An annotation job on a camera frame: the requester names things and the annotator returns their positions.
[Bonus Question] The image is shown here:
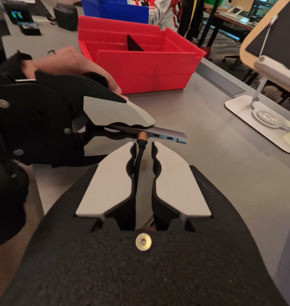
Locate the grey usb hub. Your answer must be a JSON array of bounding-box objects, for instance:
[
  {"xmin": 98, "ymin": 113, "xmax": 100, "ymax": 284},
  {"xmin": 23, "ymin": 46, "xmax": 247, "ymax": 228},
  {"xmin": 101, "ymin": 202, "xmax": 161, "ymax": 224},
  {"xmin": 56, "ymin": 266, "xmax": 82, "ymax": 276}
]
[{"xmin": 104, "ymin": 124, "xmax": 188, "ymax": 145}]

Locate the person's left hand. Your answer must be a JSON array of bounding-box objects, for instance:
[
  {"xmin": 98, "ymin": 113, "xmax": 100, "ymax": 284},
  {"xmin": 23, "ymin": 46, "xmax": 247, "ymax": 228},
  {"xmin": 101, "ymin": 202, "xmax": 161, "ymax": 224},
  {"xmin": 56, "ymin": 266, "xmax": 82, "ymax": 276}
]
[{"xmin": 22, "ymin": 46, "xmax": 129, "ymax": 100}]

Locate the red plastic bin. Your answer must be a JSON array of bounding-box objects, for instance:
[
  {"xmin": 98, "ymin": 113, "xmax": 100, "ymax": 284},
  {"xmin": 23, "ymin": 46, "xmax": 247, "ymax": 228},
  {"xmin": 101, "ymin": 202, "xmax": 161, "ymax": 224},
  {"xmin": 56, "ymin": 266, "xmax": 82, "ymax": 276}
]
[{"xmin": 78, "ymin": 15, "xmax": 206, "ymax": 95}]

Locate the black cable with copper plug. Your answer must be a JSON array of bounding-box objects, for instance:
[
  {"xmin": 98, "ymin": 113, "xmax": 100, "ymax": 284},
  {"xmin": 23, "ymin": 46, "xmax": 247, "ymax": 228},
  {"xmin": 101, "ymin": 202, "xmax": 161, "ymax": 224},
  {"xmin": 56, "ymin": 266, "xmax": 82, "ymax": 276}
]
[{"xmin": 133, "ymin": 131, "xmax": 148, "ymax": 186}]

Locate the black board on white stand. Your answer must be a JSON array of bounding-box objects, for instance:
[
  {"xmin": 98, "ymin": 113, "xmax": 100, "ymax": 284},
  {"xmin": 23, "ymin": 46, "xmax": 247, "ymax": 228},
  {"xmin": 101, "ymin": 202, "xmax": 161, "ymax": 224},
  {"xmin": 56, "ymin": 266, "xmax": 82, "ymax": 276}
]
[{"xmin": 239, "ymin": 0, "xmax": 290, "ymax": 96}]

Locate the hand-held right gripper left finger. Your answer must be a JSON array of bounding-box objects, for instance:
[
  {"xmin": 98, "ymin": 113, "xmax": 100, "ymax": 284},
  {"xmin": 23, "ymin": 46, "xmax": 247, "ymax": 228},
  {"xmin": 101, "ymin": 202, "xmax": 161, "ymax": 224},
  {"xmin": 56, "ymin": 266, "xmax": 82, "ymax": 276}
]
[{"xmin": 75, "ymin": 142, "xmax": 137, "ymax": 232}]

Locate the black device with green lights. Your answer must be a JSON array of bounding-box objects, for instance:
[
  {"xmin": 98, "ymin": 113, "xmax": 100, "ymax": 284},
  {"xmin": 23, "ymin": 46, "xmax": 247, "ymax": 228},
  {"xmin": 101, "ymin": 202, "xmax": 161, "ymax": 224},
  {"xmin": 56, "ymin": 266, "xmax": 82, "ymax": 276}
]
[{"xmin": 5, "ymin": 4, "xmax": 32, "ymax": 24}]

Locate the black box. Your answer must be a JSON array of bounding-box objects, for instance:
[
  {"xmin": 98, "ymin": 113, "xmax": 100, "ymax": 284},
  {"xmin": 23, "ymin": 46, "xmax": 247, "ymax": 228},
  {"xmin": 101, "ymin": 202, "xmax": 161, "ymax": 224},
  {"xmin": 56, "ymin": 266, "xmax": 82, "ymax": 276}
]
[{"xmin": 53, "ymin": 5, "xmax": 78, "ymax": 31}]

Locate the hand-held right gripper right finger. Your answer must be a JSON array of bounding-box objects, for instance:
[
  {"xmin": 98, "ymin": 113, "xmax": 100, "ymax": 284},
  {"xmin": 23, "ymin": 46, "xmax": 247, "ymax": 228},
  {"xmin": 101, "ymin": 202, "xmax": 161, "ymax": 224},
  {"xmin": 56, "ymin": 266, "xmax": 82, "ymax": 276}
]
[{"xmin": 151, "ymin": 141, "xmax": 212, "ymax": 232}]

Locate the black yellow-striped jacket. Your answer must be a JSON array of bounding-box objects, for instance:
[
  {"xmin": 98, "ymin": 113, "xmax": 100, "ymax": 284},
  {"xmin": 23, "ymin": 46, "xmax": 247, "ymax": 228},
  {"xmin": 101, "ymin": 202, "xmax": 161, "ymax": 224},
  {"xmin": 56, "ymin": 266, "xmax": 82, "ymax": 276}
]
[{"xmin": 178, "ymin": 0, "xmax": 205, "ymax": 42}]

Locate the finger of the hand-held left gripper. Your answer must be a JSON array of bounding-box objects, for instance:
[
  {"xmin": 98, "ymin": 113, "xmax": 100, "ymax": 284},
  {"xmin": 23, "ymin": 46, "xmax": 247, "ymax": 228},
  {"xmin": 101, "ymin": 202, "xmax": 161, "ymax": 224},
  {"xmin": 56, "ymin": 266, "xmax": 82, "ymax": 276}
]
[
  {"xmin": 83, "ymin": 96, "xmax": 156, "ymax": 129},
  {"xmin": 83, "ymin": 134, "xmax": 136, "ymax": 157}
]

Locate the black divider of red bin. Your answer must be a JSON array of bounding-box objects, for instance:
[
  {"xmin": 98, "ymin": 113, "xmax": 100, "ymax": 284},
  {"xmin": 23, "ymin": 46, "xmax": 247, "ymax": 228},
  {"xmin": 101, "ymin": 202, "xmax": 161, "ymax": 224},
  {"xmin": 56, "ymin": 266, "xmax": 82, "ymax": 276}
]
[{"xmin": 127, "ymin": 34, "xmax": 145, "ymax": 52}]

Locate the blue crate with handle slot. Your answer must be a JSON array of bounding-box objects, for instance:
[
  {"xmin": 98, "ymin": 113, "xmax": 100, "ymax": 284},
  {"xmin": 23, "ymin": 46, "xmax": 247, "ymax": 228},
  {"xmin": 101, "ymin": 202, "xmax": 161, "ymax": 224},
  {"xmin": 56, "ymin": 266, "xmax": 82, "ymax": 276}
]
[{"xmin": 82, "ymin": 0, "xmax": 149, "ymax": 24}]

